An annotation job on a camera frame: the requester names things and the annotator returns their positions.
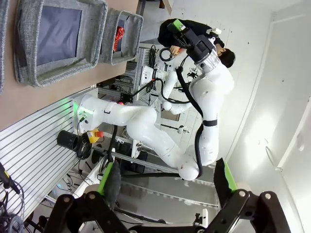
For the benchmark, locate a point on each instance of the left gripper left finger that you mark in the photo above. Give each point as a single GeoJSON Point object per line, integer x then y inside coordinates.
{"type": "Point", "coordinates": [85, 213]}

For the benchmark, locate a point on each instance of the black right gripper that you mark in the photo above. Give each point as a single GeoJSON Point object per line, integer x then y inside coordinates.
{"type": "Point", "coordinates": [200, 47]}

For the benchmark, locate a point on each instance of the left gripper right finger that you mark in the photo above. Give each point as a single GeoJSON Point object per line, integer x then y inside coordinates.
{"type": "Point", "coordinates": [243, 213]}

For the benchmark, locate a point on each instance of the crushed red can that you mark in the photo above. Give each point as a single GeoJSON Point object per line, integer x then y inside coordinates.
{"type": "Point", "coordinates": [119, 34]}

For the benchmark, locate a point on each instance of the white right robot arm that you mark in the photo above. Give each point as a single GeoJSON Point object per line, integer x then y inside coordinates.
{"type": "Point", "coordinates": [145, 126]}

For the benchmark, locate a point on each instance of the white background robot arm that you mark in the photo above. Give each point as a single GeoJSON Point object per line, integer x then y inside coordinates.
{"type": "Point", "coordinates": [170, 85]}

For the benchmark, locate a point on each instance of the background person in black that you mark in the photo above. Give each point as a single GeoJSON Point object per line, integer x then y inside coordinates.
{"type": "Point", "coordinates": [165, 34]}

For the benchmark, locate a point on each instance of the grey fabric basket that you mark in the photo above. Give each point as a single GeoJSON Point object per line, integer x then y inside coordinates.
{"type": "Point", "coordinates": [132, 31]}
{"type": "Point", "coordinates": [2, 48]}
{"type": "Point", "coordinates": [94, 36]}

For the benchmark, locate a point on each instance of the aluminium profile rack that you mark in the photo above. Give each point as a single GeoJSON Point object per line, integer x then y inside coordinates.
{"type": "Point", "coordinates": [141, 72]}

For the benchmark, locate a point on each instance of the black cylinder holder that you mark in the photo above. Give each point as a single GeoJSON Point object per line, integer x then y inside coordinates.
{"type": "Point", "coordinates": [66, 140]}

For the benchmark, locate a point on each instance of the yellow red emergency stop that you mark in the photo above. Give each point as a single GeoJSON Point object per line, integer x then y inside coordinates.
{"type": "Point", "coordinates": [94, 136]}

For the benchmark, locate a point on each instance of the aluminium profile beam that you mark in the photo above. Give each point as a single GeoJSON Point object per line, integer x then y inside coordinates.
{"type": "Point", "coordinates": [145, 162]}

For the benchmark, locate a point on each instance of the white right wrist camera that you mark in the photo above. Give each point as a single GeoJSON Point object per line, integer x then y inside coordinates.
{"type": "Point", "coordinates": [215, 31]}

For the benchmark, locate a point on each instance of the slotted aluminium base plate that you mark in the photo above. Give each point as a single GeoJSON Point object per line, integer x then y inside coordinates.
{"type": "Point", "coordinates": [29, 145]}

